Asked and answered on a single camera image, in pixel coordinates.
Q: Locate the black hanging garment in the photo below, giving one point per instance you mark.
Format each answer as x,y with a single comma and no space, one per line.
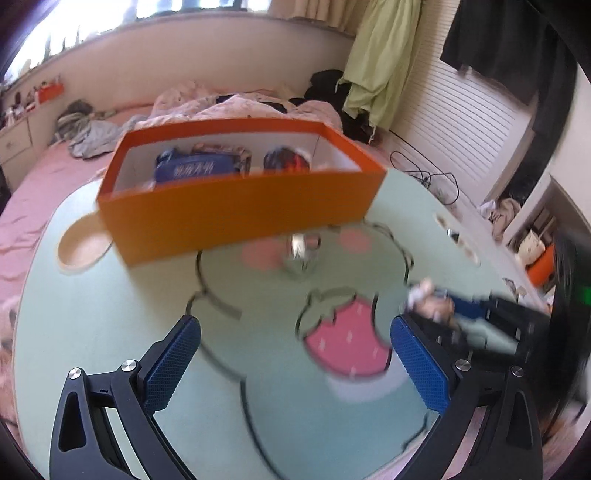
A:
508,55

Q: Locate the grey crumpled clothes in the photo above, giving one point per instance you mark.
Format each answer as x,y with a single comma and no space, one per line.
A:
92,134

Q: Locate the orange cardboard box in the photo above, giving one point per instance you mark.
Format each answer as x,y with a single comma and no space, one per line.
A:
240,217

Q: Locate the blue tissue packet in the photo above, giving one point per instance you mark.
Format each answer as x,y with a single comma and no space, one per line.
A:
194,168

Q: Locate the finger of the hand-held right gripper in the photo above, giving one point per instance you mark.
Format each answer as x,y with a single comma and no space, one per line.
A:
466,307

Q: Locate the white slatted radiator cover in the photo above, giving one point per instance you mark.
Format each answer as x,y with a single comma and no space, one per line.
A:
461,138

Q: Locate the orange bottle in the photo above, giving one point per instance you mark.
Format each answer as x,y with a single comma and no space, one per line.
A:
542,270

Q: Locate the beige crumpled cloth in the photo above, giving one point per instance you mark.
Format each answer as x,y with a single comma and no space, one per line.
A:
505,214

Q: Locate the white shelf unit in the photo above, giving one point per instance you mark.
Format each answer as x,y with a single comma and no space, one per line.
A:
545,203

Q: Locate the silver metal cup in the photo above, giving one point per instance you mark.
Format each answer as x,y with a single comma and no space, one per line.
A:
300,254

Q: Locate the orange storage tray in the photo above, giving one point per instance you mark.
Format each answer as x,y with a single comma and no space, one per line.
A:
50,93

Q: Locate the pink fuzzy comforter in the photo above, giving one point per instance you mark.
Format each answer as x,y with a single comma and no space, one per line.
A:
221,104

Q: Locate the small black clip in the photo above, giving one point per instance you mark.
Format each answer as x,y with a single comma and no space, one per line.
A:
455,235

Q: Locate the mint cartoon-print desktop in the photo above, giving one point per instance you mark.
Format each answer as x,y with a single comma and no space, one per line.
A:
138,286

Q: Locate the pink bed sheet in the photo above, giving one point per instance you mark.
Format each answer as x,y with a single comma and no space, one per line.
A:
37,203

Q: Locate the black clothes pile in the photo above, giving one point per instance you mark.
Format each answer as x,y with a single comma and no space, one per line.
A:
328,83

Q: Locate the white drawer cabinet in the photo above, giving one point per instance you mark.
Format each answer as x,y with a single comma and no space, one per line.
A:
16,141

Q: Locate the black lace-trimmed bag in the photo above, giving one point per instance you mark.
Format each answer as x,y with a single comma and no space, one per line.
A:
286,161

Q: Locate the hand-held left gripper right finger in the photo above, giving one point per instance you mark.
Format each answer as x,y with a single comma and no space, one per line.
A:
420,369

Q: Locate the brown printed carton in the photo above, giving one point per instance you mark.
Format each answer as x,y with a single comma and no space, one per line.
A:
242,161

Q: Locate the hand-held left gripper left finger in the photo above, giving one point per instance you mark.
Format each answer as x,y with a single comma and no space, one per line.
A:
173,364

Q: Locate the light green garment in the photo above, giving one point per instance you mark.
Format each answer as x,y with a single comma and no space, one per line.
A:
378,69

